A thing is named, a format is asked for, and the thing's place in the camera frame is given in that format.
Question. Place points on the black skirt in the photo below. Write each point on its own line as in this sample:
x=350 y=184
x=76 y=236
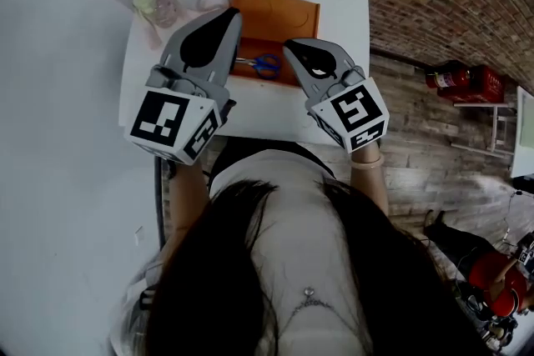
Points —
x=267 y=146

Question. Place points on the white shirt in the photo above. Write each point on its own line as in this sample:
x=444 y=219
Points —
x=292 y=242

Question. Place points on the clear bottle with pale cap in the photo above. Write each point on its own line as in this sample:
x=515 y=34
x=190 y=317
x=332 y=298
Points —
x=160 y=8

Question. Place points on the person's right forearm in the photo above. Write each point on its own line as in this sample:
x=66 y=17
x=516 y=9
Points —
x=371 y=187

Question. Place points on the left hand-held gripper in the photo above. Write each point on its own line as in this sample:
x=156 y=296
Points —
x=167 y=125

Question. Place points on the white metal-frame desk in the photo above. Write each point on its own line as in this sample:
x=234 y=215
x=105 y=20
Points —
x=523 y=129

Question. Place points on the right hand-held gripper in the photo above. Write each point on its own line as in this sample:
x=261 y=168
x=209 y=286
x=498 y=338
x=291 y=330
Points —
x=354 y=112

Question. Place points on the orange wooden box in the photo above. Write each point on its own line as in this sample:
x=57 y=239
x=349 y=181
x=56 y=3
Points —
x=275 y=18

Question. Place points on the white wall socket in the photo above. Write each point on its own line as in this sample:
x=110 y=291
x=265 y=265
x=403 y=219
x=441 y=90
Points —
x=139 y=236

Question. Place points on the red fire extinguisher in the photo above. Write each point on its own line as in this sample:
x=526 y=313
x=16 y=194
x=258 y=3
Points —
x=486 y=85
x=448 y=77

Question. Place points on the person's left forearm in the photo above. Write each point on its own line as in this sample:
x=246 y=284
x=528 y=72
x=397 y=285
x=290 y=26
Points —
x=185 y=204

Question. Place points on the pink ribbon roll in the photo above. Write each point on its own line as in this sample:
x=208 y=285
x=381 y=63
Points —
x=213 y=1

